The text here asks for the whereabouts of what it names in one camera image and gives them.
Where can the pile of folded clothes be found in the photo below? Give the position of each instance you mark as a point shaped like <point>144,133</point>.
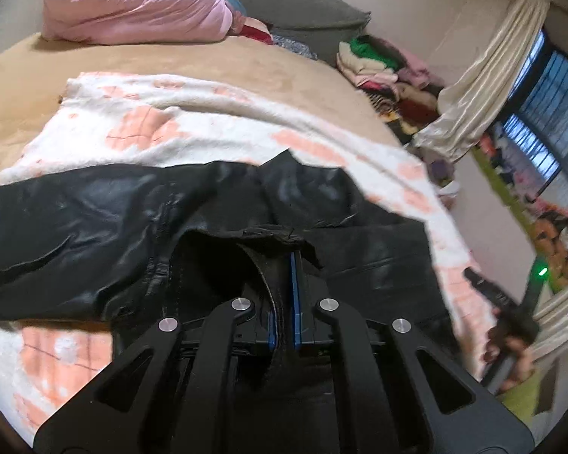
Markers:
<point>388,80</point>

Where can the barred window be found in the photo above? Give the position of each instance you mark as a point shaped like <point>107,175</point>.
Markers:
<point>549,123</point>

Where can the colourful clothes heap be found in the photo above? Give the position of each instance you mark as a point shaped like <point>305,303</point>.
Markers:
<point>554,236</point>

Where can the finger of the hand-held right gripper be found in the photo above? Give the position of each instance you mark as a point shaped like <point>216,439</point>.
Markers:
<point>490,288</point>

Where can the black leather jacket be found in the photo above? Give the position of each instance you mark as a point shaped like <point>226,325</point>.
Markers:
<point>123,236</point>

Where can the white pink patterned fleece blanket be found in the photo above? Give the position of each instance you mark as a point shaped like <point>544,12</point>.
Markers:
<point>194,127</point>

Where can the red and teal cloths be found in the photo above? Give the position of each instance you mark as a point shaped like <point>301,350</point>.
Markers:
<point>253,28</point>

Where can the person's right hand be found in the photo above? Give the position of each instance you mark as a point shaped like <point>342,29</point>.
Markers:
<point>518,369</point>

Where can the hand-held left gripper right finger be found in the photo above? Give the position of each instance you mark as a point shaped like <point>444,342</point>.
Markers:
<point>297,302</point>

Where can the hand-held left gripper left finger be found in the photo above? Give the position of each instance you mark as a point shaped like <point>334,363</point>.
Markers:
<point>271,328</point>

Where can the pink quilt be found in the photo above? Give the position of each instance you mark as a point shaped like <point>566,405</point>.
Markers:
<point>137,4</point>

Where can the cream curtain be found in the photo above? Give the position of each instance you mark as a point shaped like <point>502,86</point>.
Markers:
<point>483,75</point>
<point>563,312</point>

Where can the grey headboard cushion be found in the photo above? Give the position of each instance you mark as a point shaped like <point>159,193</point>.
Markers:
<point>288,4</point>

